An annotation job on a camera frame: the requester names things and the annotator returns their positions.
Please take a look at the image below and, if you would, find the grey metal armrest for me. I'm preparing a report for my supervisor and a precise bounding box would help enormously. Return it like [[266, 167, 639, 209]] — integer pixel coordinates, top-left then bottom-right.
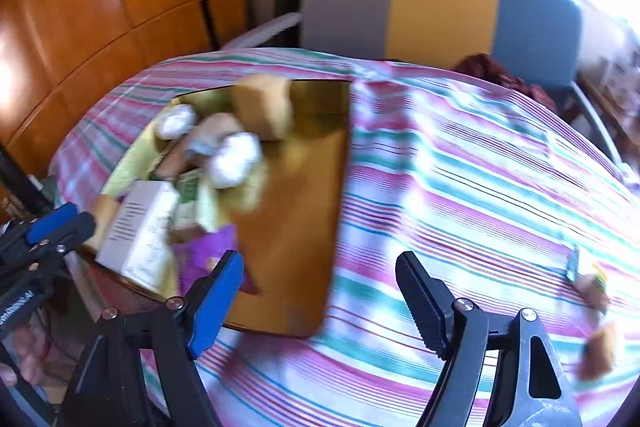
[[567, 82, 626, 168]]

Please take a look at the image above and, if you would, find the black stand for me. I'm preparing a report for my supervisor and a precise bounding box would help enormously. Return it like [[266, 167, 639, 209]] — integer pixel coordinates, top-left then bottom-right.
[[0, 142, 51, 220]]

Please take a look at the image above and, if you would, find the white carton box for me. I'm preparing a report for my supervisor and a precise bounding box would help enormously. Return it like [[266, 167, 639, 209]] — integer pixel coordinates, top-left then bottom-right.
[[95, 181, 180, 293]]

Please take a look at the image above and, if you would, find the person's left hand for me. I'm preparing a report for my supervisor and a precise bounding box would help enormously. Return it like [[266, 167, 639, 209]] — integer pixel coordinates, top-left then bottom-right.
[[0, 324, 48, 388]]

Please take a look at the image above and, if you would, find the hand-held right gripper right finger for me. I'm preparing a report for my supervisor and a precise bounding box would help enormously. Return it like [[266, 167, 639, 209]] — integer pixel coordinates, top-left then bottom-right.
[[395, 251, 583, 427]]

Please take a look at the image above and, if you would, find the wooden wardrobe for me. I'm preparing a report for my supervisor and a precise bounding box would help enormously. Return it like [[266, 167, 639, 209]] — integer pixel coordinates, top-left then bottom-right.
[[0, 0, 251, 178]]

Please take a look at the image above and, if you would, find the dark red cloth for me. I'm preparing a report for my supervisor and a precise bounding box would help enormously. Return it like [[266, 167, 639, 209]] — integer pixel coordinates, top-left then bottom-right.
[[452, 53, 558, 112]]

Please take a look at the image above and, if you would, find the yellow sponge block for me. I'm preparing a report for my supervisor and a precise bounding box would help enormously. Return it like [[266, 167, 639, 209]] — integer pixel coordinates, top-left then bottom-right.
[[231, 74, 295, 142]]

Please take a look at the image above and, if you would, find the gold metal tin tray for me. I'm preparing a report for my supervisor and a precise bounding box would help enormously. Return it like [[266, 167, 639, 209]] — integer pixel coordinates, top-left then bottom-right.
[[80, 79, 351, 339]]

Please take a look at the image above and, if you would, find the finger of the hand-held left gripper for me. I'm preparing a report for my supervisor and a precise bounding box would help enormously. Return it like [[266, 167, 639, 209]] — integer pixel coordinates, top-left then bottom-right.
[[0, 203, 80, 258], [0, 212, 97, 280]]

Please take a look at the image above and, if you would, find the white printed box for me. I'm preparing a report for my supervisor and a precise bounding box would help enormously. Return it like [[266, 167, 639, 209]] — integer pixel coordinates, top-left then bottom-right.
[[600, 57, 636, 92]]

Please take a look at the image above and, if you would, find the green biscuit packet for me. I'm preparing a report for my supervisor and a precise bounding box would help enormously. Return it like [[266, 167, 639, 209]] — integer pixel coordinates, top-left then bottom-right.
[[150, 149, 221, 233]]

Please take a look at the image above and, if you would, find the purple packet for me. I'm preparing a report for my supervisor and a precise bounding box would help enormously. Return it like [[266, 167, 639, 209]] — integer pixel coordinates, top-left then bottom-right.
[[175, 227, 238, 295]]

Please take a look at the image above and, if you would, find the striped tablecloth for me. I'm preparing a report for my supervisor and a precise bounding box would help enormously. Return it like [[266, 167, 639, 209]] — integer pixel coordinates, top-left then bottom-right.
[[50, 48, 640, 427]]

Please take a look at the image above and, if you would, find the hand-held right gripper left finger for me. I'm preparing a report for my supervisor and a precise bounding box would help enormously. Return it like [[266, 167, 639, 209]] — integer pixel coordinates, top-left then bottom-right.
[[60, 249, 246, 427]]

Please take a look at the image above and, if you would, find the white padded armrest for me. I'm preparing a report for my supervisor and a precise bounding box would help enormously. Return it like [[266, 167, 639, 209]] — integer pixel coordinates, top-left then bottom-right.
[[225, 13, 303, 50]]

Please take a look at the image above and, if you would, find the white ball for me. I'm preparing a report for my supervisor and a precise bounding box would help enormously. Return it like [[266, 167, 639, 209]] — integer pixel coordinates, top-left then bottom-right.
[[207, 132, 263, 188], [154, 104, 197, 140]]

